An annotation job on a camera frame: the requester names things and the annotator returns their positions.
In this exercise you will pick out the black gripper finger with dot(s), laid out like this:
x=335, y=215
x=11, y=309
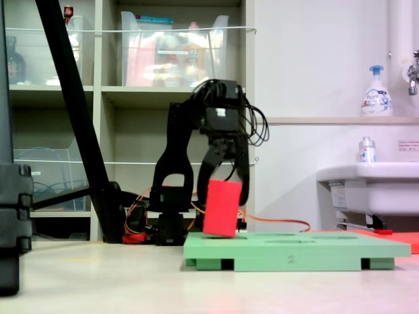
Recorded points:
x=244, y=173
x=204, y=176

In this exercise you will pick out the black tripod brace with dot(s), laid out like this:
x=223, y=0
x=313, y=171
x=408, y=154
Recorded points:
x=62, y=197

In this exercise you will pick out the dark glass bottle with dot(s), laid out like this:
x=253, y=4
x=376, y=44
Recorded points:
x=15, y=65

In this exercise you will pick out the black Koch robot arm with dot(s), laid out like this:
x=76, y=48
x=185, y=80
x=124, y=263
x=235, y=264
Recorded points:
x=173, y=153

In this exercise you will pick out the red square block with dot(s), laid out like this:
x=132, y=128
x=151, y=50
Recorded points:
x=222, y=206

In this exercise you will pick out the brown capped bottle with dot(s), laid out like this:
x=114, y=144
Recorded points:
x=68, y=13

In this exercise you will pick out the small orange foam slab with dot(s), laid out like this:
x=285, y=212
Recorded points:
x=407, y=243

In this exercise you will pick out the large orange foam block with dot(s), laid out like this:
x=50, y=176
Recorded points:
x=347, y=231

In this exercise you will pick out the white sink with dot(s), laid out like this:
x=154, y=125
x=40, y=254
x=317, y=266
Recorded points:
x=376, y=186

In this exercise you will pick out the small clear sanitizer bottle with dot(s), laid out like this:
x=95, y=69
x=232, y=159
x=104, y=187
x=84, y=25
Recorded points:
x=366, y=152

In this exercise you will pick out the white shelf unit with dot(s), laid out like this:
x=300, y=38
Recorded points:
x=140, y=95

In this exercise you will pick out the green shape sorter board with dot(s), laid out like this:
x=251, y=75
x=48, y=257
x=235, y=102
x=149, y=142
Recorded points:
x=294, y=253

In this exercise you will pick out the red printed base clamp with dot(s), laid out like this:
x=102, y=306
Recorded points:
x=134, y=237

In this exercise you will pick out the black tripod leg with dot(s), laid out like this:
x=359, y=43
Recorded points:
x=78, y=108
x=5, y=81

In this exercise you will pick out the metal faucet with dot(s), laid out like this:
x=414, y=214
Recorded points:
x=413, y=78

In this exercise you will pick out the white pump soap bottle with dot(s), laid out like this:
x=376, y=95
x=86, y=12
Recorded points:
x=376, y=98

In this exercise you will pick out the notched black stack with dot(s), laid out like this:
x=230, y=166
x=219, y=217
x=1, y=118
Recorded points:
x=13, y=229

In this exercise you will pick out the large clear plastic bin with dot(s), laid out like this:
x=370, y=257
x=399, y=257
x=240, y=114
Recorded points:
x=170, y=59

